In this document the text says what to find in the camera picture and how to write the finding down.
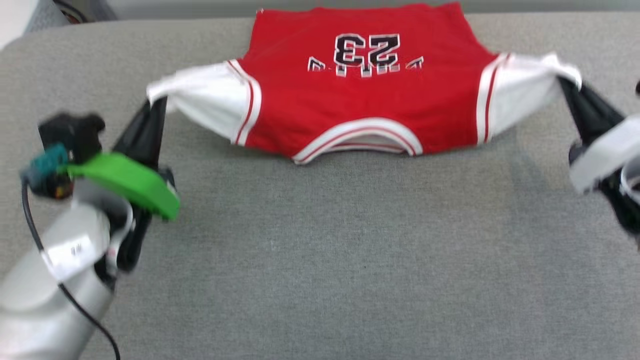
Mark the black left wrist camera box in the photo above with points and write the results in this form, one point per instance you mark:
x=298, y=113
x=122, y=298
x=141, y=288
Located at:
x=75, y=132

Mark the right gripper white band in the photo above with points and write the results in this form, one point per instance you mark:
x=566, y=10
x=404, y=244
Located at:
x=605, y=150

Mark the red and white basketball jersey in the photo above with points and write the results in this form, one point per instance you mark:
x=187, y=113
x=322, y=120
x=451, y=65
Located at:
x=360, y=105

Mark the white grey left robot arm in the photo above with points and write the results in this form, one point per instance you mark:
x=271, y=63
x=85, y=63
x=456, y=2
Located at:
x=30, y=300

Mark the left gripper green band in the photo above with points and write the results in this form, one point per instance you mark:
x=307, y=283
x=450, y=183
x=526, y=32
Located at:
x=130, y=182

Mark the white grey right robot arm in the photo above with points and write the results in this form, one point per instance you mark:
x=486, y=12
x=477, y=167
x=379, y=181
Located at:
x=625, y=215

